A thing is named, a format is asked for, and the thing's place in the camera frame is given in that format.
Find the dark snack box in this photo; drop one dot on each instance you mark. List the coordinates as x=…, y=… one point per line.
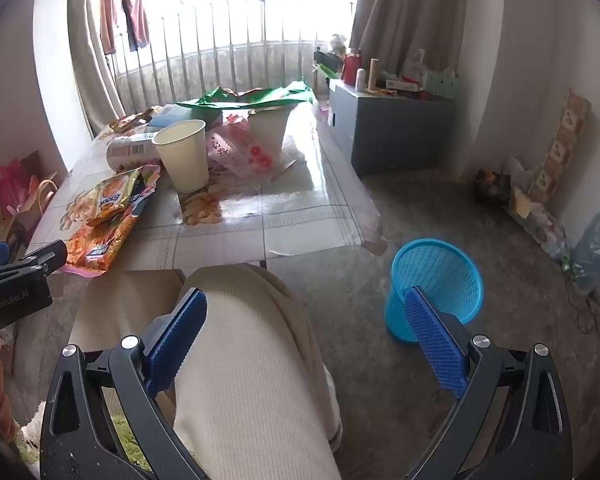
x=492, y=187

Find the red thermos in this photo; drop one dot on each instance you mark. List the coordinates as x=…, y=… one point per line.
x=351, y=67

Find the green plastic tray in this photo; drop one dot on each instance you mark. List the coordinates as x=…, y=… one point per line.
x=325, y=71

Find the brown paper bag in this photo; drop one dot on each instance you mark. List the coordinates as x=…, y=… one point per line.
x=32, y=210

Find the beige cardboard tube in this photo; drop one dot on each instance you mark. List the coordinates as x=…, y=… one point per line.
x=374, y=75

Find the large orange snack packet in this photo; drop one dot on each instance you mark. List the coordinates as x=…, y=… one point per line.
x=100, y=245

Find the blue pink snack packet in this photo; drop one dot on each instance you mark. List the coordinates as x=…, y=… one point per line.
x=142, y=195

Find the white cylindrical snack can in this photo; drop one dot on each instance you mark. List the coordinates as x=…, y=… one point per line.
x=127, y=152

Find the yellow snack packet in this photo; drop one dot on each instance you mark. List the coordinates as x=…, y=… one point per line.
x=127, y=121

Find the black plastic crate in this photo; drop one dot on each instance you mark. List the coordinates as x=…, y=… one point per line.
x=327, y=60

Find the grey cabinet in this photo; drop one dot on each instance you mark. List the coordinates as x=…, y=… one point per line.
x=395, y=130

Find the green plastic bag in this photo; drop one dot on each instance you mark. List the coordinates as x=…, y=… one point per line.
x=260, y=96

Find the blue plastic wastebasket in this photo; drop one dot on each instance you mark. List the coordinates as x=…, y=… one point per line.
x=430, y=270

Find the person's leg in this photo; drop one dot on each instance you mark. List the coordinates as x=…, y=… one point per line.
x=250, y=360
x=125, y=300

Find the hanging pink garment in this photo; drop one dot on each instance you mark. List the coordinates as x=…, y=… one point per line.
x=111, y=5

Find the beige curtain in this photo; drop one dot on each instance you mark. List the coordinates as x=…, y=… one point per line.
x=420, y=10
x=87, y=60

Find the person's left hand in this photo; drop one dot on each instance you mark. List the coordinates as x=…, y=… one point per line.
x=0, y=395

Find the small white bottle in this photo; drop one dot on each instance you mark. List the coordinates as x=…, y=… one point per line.
x=361, y=81

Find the small boxes pile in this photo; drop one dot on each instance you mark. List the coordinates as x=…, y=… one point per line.
x=402, y=85

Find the beige paper cup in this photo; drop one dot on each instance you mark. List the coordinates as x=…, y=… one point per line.
x=182, y=160

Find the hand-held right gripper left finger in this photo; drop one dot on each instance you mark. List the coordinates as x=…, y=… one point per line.
x=175, y=342

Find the patterned long box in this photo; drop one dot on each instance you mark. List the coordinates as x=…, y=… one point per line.
x=562, y=145

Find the wrapped pack of bottles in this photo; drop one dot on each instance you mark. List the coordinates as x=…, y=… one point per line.
x=540, y=225

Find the metal balcony railing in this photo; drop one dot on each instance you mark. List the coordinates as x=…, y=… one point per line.
x=205, y=62

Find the blue white carton box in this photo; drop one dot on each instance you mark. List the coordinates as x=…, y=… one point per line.
x=180, y=116

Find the green plastic basket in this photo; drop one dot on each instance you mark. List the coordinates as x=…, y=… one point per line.
x=442, y=87

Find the white plastic bag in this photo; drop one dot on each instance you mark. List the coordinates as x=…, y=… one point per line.
x=415, y=65
x=520, y=172

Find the person's left leg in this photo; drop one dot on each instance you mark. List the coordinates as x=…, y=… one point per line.
x=125, y=300

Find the empty blue water jug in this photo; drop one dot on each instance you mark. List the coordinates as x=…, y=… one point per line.
x=597, y=250

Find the floral plastic tablecloth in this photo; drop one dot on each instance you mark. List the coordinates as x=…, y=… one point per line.
x=280, y=210

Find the person's right leg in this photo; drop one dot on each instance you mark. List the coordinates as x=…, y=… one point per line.
x=250, y=360

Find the pink floral plastic bag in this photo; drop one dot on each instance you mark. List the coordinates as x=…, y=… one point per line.
x=240, y=155

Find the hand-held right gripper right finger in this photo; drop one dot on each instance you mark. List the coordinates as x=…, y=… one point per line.
x=435, y=342

